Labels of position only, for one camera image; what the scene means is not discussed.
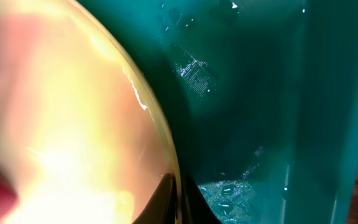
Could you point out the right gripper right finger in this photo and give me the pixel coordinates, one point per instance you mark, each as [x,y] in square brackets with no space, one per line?
[195,209]

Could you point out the yellow-green plate top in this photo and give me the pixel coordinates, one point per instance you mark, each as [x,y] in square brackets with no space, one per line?
[82,136]

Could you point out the teal plastic tray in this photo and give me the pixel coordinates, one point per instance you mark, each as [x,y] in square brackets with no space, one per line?
[261,97]

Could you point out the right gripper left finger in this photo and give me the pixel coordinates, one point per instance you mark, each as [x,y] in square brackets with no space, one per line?
[162,206]

